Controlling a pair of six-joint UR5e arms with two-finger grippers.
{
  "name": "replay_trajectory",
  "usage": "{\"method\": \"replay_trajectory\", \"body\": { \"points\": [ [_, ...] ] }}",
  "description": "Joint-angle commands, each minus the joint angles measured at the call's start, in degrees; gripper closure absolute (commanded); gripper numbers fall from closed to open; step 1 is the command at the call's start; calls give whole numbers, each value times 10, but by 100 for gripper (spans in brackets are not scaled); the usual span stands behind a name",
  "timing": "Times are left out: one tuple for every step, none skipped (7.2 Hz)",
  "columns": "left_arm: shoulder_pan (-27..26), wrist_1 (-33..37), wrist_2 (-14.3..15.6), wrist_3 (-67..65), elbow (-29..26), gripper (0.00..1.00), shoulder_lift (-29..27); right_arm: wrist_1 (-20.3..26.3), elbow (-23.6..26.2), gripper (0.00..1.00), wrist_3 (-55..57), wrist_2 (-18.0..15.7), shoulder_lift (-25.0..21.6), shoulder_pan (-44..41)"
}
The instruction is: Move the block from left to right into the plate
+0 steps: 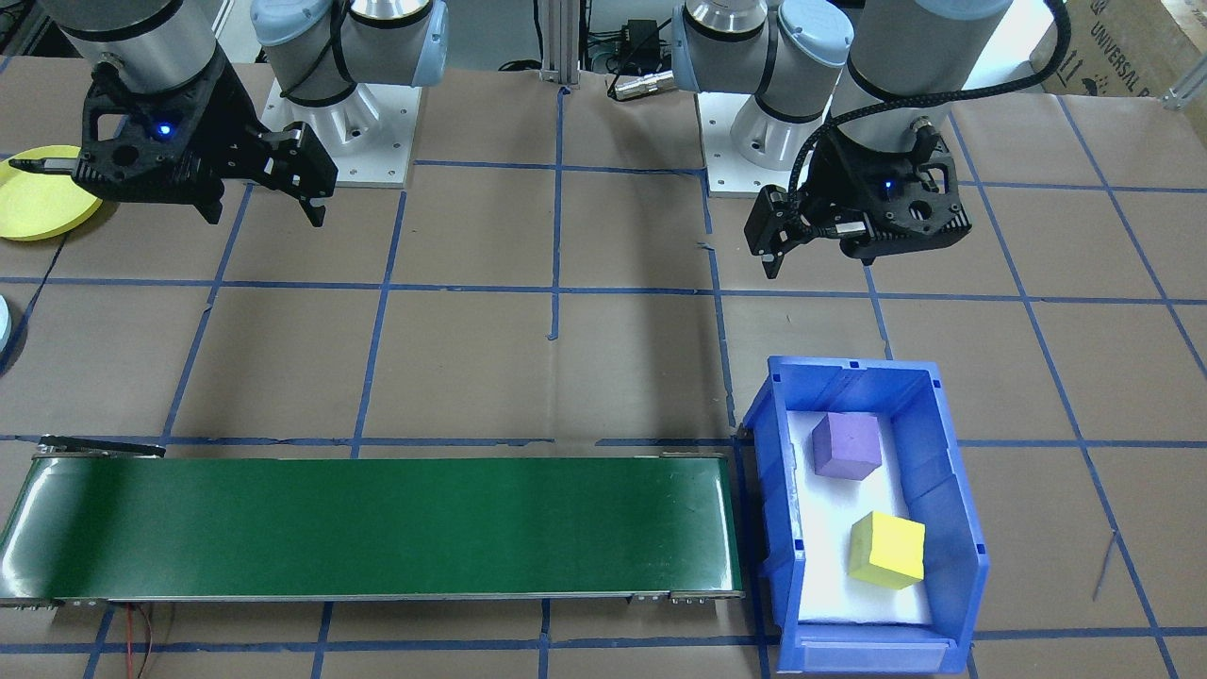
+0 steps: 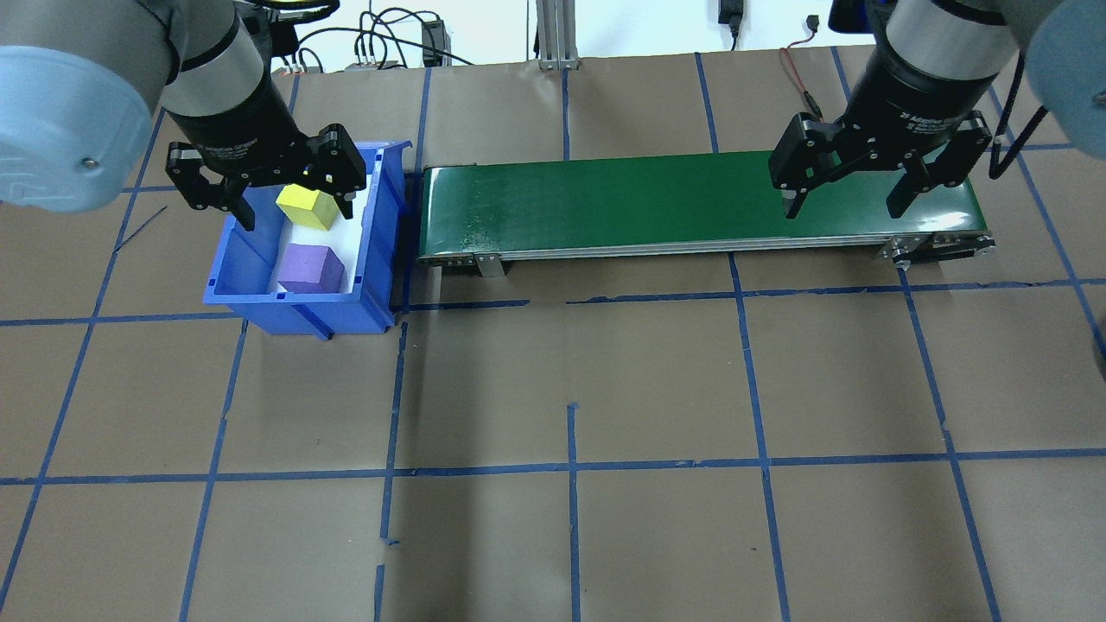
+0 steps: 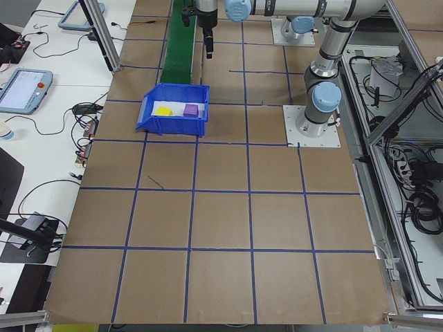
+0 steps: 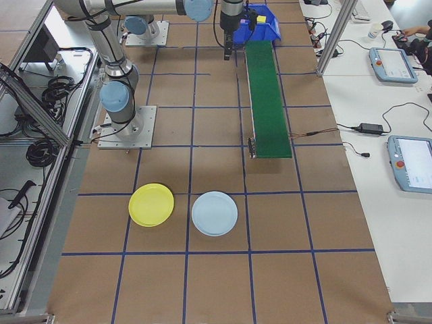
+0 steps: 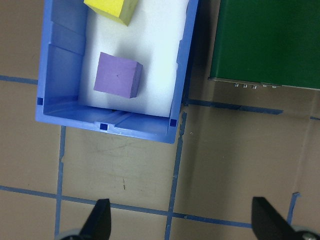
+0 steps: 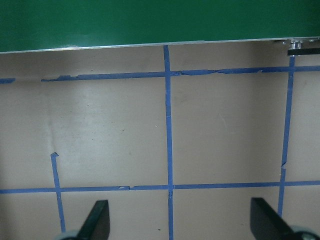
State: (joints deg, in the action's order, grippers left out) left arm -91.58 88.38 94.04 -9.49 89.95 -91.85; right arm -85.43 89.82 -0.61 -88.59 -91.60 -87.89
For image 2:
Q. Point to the yellow foam block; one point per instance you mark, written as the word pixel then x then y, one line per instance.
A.
pixel 304 207

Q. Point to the purple foam block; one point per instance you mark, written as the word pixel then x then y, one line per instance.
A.
pixel 309 268

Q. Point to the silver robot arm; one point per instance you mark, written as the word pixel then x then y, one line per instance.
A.
pixel 942 34
pixel 69 104

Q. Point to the blue plastic storage bin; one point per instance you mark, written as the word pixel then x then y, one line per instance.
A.
pixel 251 276

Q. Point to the green conveyor belt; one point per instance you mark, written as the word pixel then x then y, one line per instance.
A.
pixel 648 203

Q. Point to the aluminium profile post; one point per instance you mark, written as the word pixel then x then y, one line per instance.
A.
pixel 557 34

